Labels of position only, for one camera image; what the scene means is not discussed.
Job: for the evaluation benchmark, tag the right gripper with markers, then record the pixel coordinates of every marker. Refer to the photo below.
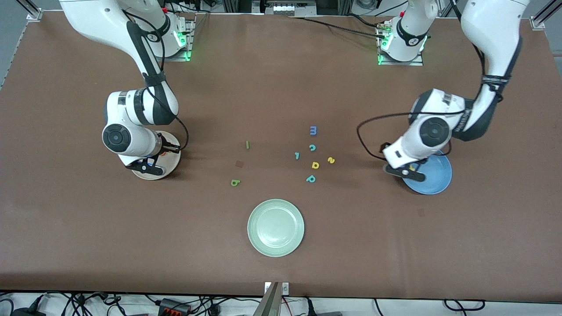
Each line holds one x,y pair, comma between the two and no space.
169,146

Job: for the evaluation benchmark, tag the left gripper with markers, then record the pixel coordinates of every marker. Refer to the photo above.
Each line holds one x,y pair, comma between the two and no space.
384,146

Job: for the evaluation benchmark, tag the green foam letter b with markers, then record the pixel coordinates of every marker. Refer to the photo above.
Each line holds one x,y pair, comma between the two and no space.
234,183

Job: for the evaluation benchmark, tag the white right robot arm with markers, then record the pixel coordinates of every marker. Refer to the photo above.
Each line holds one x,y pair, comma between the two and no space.
88,17

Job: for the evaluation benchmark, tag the beige round plate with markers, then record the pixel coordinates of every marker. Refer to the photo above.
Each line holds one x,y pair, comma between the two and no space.
173,164

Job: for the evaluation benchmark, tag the blue round plate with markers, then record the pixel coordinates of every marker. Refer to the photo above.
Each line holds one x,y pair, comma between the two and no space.
439,180

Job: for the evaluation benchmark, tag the brown tape patch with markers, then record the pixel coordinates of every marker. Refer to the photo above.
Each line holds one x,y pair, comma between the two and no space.
239,163

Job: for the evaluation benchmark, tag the brown table cover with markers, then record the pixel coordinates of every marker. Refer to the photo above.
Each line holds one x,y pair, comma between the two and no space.
281,87

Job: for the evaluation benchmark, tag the pale green round plate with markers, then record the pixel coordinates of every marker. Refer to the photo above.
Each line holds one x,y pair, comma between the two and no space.
275,228

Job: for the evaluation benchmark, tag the black red power strip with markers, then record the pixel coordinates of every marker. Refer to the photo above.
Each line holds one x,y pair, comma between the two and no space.
174,306

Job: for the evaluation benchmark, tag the black power plug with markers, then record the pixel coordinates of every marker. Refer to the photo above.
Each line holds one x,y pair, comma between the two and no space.
310,308

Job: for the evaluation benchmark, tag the black power adapter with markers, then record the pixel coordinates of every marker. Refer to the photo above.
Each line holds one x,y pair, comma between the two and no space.
28,312

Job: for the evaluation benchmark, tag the grey connector box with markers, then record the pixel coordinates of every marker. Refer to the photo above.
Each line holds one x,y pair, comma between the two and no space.
290,8

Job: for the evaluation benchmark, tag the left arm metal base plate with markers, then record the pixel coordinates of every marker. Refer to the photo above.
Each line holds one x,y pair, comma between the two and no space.
417,63

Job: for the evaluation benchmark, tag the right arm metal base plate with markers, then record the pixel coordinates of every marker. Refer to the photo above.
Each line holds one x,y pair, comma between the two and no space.
191,39

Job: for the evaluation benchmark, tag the aluminium frame corner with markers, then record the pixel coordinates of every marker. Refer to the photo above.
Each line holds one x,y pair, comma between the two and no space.
34,14
538,23

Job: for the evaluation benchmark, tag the white mounting bracket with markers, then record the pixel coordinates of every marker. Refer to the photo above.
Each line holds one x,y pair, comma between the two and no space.
285,288

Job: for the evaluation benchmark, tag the grey metal post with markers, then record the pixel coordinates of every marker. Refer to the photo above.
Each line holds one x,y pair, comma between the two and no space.
268,303

